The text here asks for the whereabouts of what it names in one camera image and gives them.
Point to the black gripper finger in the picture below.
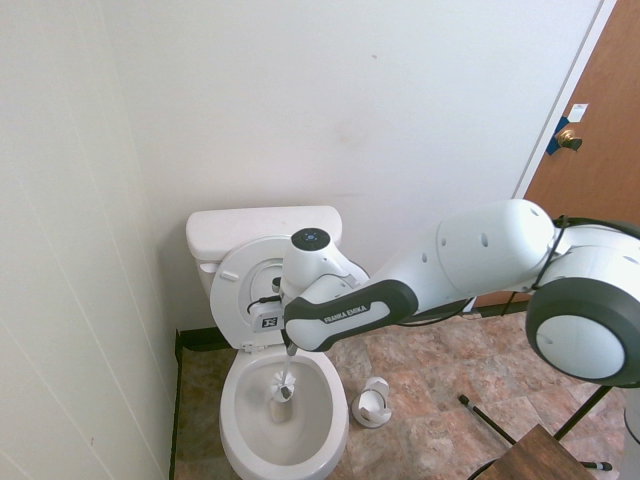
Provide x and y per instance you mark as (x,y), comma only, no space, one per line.
(289,346)

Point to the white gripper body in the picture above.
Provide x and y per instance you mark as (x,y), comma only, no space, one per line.
(267,317)

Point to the white toilet brush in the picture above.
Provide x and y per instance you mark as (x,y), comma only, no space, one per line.
(282,387)

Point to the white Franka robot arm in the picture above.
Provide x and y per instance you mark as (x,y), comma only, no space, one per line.
(475,260)

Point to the white toilet lid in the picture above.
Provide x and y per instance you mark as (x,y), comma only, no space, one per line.
(260,280)

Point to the white toilet seat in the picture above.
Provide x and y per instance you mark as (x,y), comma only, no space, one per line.
(225,310)

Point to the white toilet bowl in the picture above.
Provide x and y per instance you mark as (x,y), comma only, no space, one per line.
(235,415)

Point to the white toilet tank cover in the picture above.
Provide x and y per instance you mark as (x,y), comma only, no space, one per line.
(240,225)

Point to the white toilet brush holder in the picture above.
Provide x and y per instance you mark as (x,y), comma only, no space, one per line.
(367,405)

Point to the brown wooden table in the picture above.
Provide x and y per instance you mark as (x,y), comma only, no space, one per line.
(540,460)

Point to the blue tape strip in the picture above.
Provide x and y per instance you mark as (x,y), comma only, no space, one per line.
(552,146)

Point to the brass door knob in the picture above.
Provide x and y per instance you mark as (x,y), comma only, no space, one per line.
(567,137)

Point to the brown wooden door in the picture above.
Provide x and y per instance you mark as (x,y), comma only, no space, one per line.
(600,165)

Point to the white paper label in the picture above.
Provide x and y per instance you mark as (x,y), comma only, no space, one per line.
(577,112)

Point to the black camera tripod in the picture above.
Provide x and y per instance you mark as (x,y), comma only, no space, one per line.
(464,400)

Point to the white door frame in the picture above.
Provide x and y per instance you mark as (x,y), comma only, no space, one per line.
(556,115)

